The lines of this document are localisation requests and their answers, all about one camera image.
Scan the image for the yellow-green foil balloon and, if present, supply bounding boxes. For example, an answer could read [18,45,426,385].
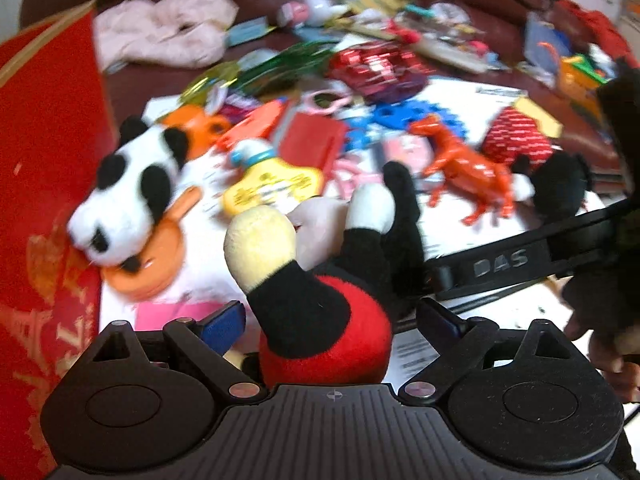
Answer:
[179,61,242,104]

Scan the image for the pink toy phone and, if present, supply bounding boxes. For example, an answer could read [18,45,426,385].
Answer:
[134,301,223,335]

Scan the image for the pink heart sunglasses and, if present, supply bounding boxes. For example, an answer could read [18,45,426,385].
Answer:
[304,86,352,114]

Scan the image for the red black mouse plush toy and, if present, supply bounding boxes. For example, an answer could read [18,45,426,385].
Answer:
[222,160,427,392]

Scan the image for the white and blue toy figure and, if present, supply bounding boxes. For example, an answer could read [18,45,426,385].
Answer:
[227,139,277,169]

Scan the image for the black plush piece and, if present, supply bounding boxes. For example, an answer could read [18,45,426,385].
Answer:
[514,151,592,222]

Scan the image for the green plastic packet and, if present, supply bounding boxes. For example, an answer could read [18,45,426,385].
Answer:
[239,41,337,97]

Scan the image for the red foil balloon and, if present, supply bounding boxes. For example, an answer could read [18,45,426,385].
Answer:
[326,46,432,104]

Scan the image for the orange toy water gun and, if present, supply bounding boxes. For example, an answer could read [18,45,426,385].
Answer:
[215,99,290,154]

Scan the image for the orange plastic toy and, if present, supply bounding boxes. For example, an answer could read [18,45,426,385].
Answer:
[559,54,617,107]

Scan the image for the yellow star cartoon toy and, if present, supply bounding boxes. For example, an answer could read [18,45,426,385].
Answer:
[220,155,327,219]

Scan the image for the red and grey toy box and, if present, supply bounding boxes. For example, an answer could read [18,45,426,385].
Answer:
[276,111,349,182]

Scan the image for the orange toy pot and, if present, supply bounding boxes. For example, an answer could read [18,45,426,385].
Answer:
[159,105,234,162]

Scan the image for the red gift bag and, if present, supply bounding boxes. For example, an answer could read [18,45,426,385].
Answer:
[0,0,120,478]

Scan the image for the orange toy horse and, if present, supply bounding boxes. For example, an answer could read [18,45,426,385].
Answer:
[409,114,517,227]

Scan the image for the red dotted plush piece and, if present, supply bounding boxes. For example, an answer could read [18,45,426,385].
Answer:
[481,106,557,172]

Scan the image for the yellow paper card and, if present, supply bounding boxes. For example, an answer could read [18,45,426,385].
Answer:
[514,96,564,139]

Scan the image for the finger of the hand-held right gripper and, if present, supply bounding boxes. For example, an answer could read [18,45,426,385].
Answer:
[424,255,457,305]

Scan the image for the pink card box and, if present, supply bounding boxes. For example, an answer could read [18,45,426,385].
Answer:
[381,136,434,177]

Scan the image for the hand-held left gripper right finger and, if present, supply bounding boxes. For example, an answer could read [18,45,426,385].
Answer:
[397,297,592,402]

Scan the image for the orange toy frying pan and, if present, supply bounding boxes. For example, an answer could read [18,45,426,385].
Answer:
[99,185,207,302]

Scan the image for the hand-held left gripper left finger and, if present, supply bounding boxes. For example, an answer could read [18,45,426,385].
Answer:
[75,300,269,402]

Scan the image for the red fabric item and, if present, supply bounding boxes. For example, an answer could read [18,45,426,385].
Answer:
[554,0,632,62]

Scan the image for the pink curved plastic toy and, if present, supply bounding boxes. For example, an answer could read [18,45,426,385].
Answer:
[329,156,382,202]

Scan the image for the clear plastic box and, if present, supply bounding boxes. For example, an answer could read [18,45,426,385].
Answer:
[524,14,574,77]

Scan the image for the purple cup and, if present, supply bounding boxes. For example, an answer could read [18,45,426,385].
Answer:
[210,87,262,122]

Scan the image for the pink and white toy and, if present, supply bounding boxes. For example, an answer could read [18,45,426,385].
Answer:
[276,0,347,29]

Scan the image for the blue toy gear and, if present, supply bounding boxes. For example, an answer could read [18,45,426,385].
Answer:
[344,99,469,154]

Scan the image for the white instruction sheet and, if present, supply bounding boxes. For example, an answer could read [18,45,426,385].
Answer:
[99,76,628,413]

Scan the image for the person's right hand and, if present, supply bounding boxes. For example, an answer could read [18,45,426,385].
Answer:
[562,270,640,405]

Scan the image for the pink padded jacket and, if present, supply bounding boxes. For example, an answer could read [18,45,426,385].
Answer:
[94,0,239,72]

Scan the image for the panda plush toy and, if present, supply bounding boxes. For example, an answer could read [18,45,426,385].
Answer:
[66,115,192,269]

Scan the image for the light blue tag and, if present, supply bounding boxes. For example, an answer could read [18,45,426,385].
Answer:
[226,16,272,47]

